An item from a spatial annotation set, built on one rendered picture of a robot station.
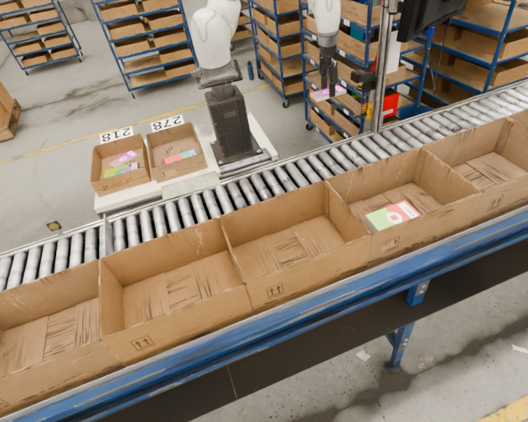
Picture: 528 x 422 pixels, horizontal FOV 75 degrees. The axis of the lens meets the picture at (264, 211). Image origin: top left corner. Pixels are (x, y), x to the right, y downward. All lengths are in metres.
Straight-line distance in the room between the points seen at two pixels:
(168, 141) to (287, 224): 1.17
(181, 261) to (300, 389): 0.98
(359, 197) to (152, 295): 0.83
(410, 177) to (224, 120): 0.93
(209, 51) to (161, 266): 0.97
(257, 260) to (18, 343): 0.79
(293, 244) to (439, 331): 1.14
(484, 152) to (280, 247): 0.94
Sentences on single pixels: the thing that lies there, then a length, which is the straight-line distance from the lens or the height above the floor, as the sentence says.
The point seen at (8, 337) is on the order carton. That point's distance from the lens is 1.42.
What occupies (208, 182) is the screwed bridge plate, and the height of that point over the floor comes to 0.75.
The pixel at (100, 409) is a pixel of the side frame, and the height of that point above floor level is 0.79.
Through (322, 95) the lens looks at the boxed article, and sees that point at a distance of 1.77.
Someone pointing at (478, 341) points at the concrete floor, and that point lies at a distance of 2.16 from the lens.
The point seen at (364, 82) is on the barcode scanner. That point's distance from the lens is 1.92.
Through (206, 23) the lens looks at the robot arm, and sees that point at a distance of 1.69.
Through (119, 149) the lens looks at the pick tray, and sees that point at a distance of 2.28.
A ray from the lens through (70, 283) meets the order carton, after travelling 1.27.
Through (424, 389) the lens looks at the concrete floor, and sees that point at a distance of 1.98.
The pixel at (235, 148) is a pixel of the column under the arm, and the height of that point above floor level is 0.80.
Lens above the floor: 1.81
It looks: 43 degrees down
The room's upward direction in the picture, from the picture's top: 11 degrees counter-clockwise
